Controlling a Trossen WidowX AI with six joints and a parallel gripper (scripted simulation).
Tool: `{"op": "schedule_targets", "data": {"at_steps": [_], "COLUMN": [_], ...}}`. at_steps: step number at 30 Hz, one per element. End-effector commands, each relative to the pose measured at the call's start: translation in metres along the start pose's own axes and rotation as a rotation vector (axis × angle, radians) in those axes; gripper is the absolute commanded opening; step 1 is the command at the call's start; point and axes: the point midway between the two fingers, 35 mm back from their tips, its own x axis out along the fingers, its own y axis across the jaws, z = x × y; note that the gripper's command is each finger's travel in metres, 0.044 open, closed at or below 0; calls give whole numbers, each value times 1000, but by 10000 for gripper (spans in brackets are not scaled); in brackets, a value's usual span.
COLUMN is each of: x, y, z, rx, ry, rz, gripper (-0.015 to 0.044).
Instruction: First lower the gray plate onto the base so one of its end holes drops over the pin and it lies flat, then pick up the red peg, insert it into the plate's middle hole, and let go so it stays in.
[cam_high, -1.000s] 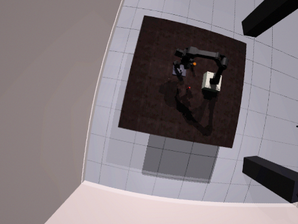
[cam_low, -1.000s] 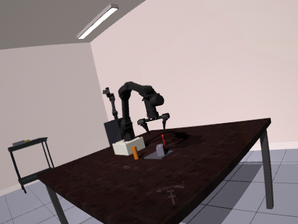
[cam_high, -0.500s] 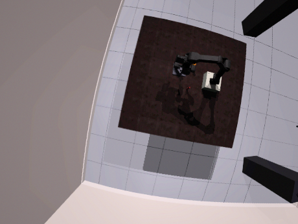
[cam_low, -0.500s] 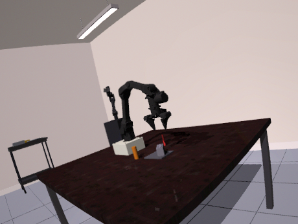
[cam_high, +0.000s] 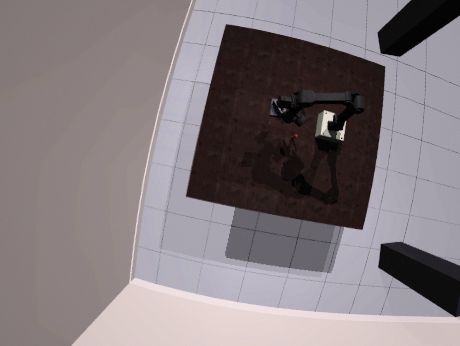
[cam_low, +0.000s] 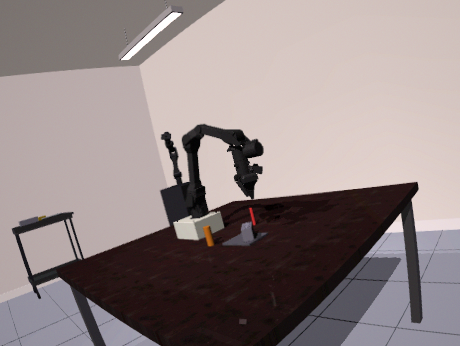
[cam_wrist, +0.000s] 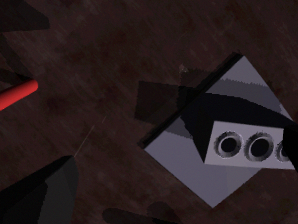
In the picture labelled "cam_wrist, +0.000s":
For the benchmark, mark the dark red peg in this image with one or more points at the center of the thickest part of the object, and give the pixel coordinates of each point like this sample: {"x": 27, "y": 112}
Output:
{"x": 16, "y": 91}

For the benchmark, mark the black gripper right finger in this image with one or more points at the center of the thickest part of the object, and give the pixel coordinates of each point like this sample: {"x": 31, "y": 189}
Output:
{"x": 290, "y": 144}

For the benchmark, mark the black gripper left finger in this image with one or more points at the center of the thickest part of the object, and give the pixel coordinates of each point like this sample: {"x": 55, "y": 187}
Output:
{"x": 45, "y": 197}

